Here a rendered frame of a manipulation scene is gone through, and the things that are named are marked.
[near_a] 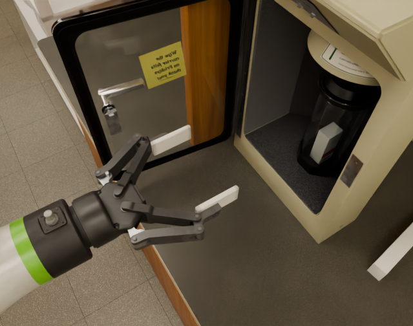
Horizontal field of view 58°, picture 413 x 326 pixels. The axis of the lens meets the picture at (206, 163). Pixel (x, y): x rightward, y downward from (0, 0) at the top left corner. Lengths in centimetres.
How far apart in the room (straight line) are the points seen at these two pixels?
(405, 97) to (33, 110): 228
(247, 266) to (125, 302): 105
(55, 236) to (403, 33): 43
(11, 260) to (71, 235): 7
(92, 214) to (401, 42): 40
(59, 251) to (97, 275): 135
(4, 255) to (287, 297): 52
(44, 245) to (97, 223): 7
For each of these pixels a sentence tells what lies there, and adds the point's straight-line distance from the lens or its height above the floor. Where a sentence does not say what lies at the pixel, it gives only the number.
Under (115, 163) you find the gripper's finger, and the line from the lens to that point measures 58.
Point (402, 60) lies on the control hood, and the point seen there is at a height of 146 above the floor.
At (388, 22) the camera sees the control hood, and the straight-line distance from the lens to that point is 37.
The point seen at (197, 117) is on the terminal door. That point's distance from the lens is 80.
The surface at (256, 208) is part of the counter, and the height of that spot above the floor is 94.
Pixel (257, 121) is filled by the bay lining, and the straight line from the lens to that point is 88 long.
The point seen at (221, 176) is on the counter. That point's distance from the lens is 91.
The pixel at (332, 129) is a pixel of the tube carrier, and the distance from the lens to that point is 74.
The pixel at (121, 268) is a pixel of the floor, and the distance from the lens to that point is 185.
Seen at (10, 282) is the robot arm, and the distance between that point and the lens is 53.
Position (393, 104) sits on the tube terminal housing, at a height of 136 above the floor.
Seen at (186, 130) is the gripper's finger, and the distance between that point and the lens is 61.
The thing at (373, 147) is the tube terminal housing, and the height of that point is 127.
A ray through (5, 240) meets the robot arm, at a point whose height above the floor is 127.
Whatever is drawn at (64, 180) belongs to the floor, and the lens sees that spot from 216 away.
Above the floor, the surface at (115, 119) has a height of 120.
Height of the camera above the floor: 170
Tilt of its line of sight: 55 degrees down
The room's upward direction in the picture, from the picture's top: straight up
